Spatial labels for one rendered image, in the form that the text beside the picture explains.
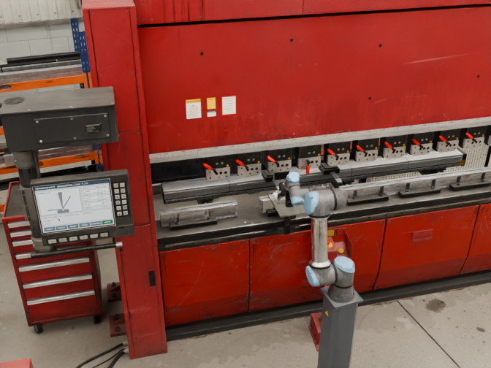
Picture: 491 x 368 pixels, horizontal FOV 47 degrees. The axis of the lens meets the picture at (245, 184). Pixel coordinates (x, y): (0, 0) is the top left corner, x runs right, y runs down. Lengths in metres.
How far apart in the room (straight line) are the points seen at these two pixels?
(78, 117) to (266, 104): 1.22
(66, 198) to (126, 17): 0.92
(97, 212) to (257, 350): 1.68
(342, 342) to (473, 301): 1.55
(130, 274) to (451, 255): 2.36
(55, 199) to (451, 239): 2.84
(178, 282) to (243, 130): 1.10
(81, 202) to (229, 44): 1.19
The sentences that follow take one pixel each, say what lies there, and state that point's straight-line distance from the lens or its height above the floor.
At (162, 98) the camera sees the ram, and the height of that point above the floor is 1.74.
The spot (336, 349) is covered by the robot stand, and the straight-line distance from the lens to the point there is 3.47.
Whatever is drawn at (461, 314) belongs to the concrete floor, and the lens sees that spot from 4.59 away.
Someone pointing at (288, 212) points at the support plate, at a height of 1.00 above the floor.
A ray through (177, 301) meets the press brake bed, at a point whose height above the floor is 0.34.
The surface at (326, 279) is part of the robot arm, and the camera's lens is 3.13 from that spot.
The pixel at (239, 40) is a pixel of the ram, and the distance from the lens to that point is 3.26.
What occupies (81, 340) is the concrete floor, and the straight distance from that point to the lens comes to 4.26.
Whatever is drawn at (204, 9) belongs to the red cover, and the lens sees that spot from 3.16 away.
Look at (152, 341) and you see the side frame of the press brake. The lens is 3.96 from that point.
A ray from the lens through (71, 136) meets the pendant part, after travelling 2.73.
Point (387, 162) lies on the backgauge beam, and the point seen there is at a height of 0.98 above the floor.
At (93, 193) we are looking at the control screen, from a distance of 2.83.
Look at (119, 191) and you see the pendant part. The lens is 2.83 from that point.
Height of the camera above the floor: 2.89
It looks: 29 degrees down
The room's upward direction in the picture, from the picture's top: straight up
